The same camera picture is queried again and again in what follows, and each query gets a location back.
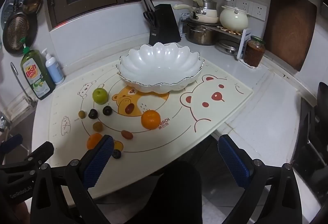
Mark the white power outlet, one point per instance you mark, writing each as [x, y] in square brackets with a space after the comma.
[243, 4]
[258, 11]

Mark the small brass pot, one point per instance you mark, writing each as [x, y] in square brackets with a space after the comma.
[32, 3]

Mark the orange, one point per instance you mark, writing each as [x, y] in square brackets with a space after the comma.
[92, 140]
[151, 119]

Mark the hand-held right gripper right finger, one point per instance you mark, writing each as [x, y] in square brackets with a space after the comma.
[235, 165]

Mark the small steel lidded pot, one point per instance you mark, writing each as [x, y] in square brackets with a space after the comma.
[208, 6]

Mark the cream casserole pot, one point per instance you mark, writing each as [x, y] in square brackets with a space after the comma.
[233, 20]

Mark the bear print silicone mat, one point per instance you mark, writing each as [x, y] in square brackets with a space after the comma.
[179, 121]

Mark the cream saucepan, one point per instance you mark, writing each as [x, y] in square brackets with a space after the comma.
[207, 18]

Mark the glass sauce jar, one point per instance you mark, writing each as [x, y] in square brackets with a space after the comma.
[253, 54]

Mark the white pump bottle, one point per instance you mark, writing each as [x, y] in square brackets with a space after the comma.
[54, 70]

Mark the black kitchen scissors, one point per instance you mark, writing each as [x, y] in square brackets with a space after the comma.
[150, 17]

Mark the black knife block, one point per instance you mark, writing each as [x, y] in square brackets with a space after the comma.
[164, 26]

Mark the white scalloped bowl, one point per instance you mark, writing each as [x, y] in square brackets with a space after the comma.
[158, 65]

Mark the metal faucet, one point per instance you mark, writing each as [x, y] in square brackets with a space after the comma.
[23, 88]

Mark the green apple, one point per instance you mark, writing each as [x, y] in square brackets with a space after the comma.
[100, 96]

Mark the person's dark clothing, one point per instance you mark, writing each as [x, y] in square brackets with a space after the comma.
[176, 193]

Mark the dark grape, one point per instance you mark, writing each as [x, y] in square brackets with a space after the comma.
[117, 154]

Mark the yellowish longan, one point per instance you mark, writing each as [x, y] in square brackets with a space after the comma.
[98, 126]

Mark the round mesh strainer pan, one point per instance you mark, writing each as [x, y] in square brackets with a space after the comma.
[16, 31]

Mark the small green grape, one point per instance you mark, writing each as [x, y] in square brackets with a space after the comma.
[82, 114]

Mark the wooden cutting board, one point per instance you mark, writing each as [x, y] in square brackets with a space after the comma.
[289, 29]

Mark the reddish brown jujube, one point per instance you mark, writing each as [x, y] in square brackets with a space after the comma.
[126, 134]

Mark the steel pot lid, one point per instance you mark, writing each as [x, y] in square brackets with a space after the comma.
[226, 48]

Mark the green dish soap bottle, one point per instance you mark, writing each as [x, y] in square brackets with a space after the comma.
[35, 75]

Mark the dark plum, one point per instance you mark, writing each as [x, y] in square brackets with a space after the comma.
[92, 113]
[107, 110]

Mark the white card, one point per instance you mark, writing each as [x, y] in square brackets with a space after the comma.
[242, 45]

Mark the metal pot shelf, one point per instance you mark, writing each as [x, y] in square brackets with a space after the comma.
[225, 30]

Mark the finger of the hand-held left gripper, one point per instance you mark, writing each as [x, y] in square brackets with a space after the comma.
[12, 140]
[38, 152]

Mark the large steel pot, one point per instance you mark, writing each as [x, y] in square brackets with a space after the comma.
[201, 35]

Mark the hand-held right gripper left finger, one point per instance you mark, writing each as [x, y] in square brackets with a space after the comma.
[98, 162]

